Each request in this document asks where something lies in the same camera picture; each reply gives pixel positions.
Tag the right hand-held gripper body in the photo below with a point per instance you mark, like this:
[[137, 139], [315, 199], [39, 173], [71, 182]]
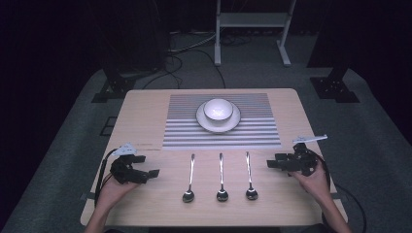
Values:
[[302, 160]]

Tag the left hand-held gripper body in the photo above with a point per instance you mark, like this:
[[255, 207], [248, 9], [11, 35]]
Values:
[[124, 170]]

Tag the person's right hand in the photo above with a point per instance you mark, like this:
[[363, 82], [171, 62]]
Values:
[[314, 183]]

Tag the person's left hand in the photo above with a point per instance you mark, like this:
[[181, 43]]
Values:
[[111, 192]]

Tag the metal spoon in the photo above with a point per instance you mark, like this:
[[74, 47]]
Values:
[[221, 174], [191, 174], [248, 173]]

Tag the grey striped placemat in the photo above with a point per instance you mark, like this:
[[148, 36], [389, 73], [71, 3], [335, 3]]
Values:
[[181, 129]]

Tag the white round plate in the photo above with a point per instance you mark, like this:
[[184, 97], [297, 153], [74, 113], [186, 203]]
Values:
[[217, 126]]

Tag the white bowl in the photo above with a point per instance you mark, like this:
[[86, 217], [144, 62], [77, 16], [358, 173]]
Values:
[[218, 109]]

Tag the black stand with base plate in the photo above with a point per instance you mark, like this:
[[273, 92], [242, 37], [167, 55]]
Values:
[[335, 87], [113, 87]]

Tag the white metal stand frame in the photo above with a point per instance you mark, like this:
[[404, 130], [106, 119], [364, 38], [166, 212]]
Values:
[[252, 19]]

